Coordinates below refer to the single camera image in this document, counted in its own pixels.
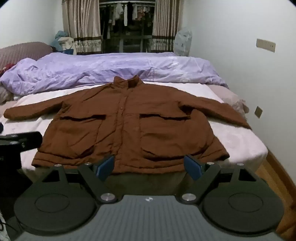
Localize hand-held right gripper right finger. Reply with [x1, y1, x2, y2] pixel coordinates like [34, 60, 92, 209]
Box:
[181, 155, 257, 203]

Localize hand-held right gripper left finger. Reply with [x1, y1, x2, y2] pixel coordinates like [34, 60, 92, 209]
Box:
[43, 155, 117, 203]

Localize brown jacket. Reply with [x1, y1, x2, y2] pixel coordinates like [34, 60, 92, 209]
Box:
[3, 75, 252, 175]

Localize pile of blue white clothes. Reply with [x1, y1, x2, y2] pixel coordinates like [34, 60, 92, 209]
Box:
[50, 31, 77, 55]

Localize hanging clothes on rack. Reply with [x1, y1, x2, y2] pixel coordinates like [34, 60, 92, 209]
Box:
[100, 2, 154, 40]

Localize grey cloth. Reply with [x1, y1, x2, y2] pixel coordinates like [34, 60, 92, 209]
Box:
[0, 83, 14, 105]

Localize pink printed bed blanket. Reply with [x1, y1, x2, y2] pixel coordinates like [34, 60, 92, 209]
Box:
[0, 81, 269, 176]

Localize red cloth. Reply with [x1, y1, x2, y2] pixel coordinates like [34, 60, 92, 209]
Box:
[0, 63, 18, 77]

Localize pink quilted headboard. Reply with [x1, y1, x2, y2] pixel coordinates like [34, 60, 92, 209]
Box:
[0, 42, 53, 70]

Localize pink pillow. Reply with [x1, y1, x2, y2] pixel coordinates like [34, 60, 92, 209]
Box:
[208, 85, 250, 121]

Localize purple duvet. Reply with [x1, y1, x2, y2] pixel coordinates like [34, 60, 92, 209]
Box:
[0, 51, 229, 96]

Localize dark balcony window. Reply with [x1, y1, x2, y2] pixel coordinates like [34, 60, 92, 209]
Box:
[99, 0, 155, 54]

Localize white patterned plastic bag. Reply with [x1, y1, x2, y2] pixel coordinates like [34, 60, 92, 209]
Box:
[174, 27, 193, 57]

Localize beige striped curtain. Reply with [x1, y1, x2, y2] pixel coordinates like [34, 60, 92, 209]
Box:
[151, 0, 179, 53]
[61, 0, 102, 55]

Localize beige wall socket panel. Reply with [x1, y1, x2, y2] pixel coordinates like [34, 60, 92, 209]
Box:
[256, 38, 276, 52]

